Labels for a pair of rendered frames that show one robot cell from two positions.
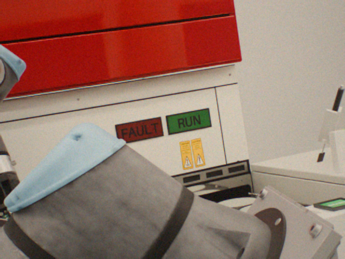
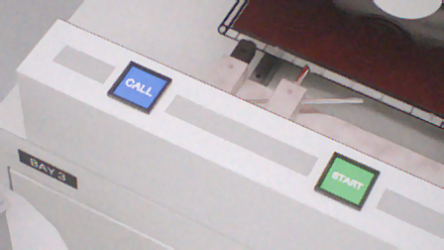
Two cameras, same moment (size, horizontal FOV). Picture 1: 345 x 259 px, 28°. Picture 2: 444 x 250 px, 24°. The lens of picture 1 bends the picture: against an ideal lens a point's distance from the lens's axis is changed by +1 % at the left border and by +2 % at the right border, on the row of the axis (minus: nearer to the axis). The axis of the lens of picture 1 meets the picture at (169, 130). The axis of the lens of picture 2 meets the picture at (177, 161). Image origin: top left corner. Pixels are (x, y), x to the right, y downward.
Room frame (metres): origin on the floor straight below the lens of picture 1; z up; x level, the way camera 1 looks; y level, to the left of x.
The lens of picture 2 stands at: (0.55, -0.60, 1.93)
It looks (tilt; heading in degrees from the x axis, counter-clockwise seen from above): 56 degrees down; 47
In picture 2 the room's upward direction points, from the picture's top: 3 degrees clockwise
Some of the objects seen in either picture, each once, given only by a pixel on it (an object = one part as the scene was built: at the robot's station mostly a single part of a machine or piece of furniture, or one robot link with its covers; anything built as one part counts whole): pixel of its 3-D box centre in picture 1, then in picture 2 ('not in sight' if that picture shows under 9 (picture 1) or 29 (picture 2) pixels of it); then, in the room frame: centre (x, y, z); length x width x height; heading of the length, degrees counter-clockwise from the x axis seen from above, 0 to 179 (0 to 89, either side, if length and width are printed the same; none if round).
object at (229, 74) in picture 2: not in sight; (221, 86); (1.14, -0.03, 0.89); 0.08 x 0.03 x 0.03; 21
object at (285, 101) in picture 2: not in sight; (278, 112); (1.17, -0.11, 0.89); 0.08 x 0.03 x 0.03; 21
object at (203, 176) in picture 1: (167, 183); not in sight; (1.63, 0.02, 0.96); 0.44 x 0.01 x 0.02; 111
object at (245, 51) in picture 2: not in sight; (242, 54); (1.20, -0.01, 0.90); 0.04 x 0.02 x 0.03; 21
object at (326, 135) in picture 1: (333, 139); not in sight; (1.43, -0.34, 1.03); 0.06 x 0.04 x 0.13; 21
